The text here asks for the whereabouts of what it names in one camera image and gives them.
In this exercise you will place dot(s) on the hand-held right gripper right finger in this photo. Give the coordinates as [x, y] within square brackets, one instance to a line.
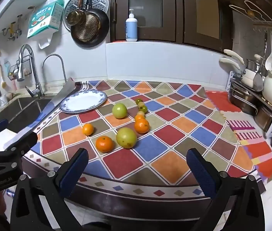
[202, 173]

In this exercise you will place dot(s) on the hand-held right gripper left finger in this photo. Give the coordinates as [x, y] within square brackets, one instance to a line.
[74, 173]

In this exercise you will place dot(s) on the small orange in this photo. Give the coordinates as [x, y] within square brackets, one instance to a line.
[88, 129]

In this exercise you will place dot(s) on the green apple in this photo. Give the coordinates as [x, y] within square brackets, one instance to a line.
[119, 110]
[126, 137]

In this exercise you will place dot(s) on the blue rimmed white plate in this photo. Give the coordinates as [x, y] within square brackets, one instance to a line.
[83, 102]

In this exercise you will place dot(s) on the steel kitchen sink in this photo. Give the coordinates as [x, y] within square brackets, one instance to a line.
[18, 109]

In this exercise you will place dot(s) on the colourful diamond pattern mat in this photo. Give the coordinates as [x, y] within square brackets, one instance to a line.
[174, 137]

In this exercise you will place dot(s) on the orange striped mat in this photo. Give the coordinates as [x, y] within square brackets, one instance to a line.
[258, 149]

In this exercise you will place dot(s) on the chrome pull-down faucet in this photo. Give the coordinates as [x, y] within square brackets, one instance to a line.
[26, 53]

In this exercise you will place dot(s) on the small green citrus fruit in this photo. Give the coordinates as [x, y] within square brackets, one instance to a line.
[138, 100]
[144, 109]

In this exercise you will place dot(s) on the stacked steel pots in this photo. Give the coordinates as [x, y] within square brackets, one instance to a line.
[243, 97]

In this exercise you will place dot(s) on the thin gooseneck faucet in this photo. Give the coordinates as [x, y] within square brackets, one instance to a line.
[62, 62]

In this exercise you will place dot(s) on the white plastic bag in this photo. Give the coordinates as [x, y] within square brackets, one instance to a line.
[45, 41]

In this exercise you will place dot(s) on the metal spatula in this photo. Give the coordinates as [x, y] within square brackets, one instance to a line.
[258, 81]

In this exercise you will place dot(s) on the teal cardboard box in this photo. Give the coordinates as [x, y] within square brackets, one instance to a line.
[45, 19]

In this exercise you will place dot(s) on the gold metal colander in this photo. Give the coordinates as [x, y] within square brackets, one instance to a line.
[87, 28]

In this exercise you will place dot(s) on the white hanging spoon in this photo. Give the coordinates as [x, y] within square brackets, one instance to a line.
[269, 61]

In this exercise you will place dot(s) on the black frying pan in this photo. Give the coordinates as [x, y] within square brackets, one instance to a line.
[102, 32]

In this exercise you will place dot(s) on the brass ladle strainer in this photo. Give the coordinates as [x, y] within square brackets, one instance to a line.
[76, 16]

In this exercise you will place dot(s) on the white and blue pump bottle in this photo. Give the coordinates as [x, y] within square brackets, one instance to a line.
[131, 27]

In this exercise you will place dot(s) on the wall water taps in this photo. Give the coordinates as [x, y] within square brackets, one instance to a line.
[12, 31]

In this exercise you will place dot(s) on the dark brown window frame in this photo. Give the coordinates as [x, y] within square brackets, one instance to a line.
[179, 12]

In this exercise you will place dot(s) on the wall rack with pot lid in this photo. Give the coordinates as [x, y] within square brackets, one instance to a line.
[249, 4]

